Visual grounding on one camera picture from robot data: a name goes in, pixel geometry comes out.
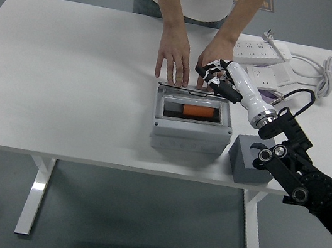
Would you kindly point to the person's left forearm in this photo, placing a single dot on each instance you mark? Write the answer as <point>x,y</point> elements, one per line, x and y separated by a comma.
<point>240,12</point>

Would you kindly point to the person's left hand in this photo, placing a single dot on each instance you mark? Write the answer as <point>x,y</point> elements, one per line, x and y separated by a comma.
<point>218,51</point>

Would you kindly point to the person's right hand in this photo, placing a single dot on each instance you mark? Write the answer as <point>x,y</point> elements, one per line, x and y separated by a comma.
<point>175,47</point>

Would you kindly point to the white power strip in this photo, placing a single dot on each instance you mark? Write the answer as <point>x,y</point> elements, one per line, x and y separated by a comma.
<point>261,52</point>

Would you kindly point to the black perforated bar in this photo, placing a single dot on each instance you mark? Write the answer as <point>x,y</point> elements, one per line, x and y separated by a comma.
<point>287,200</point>

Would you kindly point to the orange cylindrical battery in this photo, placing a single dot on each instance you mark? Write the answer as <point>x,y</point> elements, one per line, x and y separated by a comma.
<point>198,111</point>

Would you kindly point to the grey holder block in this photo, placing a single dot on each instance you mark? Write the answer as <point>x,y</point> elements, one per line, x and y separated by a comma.
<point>240,163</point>

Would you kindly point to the transparent box lid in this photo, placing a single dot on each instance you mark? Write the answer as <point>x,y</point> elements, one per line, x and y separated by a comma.
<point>175,86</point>

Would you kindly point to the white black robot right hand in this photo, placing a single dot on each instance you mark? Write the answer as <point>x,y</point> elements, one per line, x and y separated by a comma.
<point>248,90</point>

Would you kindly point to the person's right forearm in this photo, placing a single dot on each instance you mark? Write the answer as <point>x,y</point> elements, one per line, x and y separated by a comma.
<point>170,0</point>

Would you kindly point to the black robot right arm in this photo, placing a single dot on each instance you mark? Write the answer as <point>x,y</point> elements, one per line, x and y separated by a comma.
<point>318,187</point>

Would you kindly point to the white table leg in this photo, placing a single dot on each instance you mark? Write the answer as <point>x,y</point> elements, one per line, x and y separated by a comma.
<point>34,197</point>
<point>254,234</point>

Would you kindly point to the grey plastic junction box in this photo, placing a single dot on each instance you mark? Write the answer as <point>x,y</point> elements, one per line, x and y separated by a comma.
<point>190,131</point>

